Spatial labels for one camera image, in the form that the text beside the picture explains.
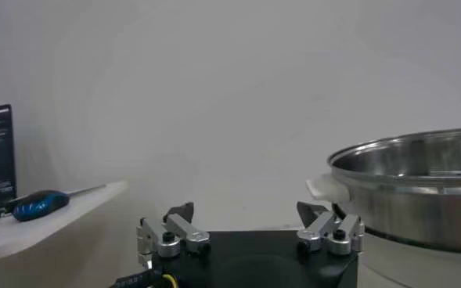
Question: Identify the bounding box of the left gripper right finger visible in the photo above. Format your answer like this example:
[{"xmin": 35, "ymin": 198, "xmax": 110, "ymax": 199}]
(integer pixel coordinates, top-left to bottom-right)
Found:
[{"xmin": 295, "ymin": 201, "xmax": 366, "ymax": 258}]

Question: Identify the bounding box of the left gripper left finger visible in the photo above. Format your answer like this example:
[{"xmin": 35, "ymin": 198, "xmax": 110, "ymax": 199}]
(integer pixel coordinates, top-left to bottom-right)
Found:
[{"xmin": 135, "ymin": 201, "xmax": 212, "ymax": 271}]

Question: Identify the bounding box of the blue computer mouse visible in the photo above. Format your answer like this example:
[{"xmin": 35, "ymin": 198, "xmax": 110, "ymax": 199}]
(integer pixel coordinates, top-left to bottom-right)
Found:
[{"xmin": 12, "ymin": 189, "xmax": 71, "ymax": 223}]

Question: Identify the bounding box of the white side table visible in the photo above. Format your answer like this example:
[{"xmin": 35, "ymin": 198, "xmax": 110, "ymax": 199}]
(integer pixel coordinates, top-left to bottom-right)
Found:
[{"xmin": 0, "ymin": 180, "xmax": 128, "ymax": 263}]

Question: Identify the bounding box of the stainless steel steamer basket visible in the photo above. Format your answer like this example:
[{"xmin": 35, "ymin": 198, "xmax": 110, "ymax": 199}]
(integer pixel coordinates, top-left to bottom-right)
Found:
[{"xmin": 306, "ymin": 127, "xmax": 461, "ymax": 254}]

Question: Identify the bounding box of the white electric cooker base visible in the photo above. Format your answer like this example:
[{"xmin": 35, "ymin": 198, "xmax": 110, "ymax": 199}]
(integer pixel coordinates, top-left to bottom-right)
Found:
[{"xmin": 357, "ymin": 230, "xmax": 461, "ymax": 288}]

